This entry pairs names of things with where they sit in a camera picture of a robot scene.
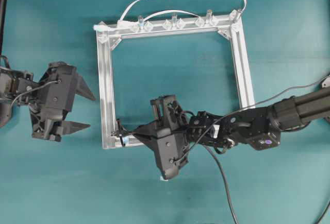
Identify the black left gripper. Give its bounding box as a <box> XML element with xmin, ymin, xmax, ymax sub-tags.
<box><xmin>30</xmin><ymin>63</ymin><xmax>96</xmax><ymax>142</ymax></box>

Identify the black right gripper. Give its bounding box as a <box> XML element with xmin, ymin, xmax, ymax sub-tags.
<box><xmin>133</xmin><ymin>95</ymin><xmax>190</xmax><ymax>180</ymax></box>

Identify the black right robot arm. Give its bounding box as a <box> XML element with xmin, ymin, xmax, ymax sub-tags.
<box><xmin>133</xmin><ymin>88</ymin><xmax>329</xmax><ymax>180</ymax></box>

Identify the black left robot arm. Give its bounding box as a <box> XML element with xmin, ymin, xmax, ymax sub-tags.
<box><xmin>1</xmin><ymin>56</ymin><xmax>95</xmax><ymax>142</ymax></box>

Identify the black zip tie loop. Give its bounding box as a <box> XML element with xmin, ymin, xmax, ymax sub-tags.
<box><xmin>116</xmin><ymin>118</ymin><xmax>122</xmax><ymax>136</ymax></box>

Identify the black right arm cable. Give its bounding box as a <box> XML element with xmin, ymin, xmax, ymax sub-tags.
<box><xmin>203</xmin><ymin>79</ymin><xmax>330</xmax><ymax>224</ymax></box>

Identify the white flat ethernet cable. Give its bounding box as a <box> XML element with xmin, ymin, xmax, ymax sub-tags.
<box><xmin>117</xmin><ymin>0</ymin><xmax>249</xmax><ymax>28</ymax></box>

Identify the silver standoff post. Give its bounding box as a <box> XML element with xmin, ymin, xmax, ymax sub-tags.
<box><xmin>233</xmin><ymin>9</ymin><xmax>243</xmax><ymax>23</ymax></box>
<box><xmin>171</xmin><ymin>13</ymin><xmax>177</xmax><ymax>29</ymax></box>
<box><xmin>205</xmin><ymin>9</ymin><xmax>213</xmax><ymax>25</ymax></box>
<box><xmin>138</xmin><ymin>15</ymin><xmax>144</xmax><ymax>32</ymax></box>

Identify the square aluminium extrusion frame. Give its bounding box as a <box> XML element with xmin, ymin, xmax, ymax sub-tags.
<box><xmin>93</xmin><ymin>10</ymin><xmax>255</xmax><ymax>149</ymax></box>

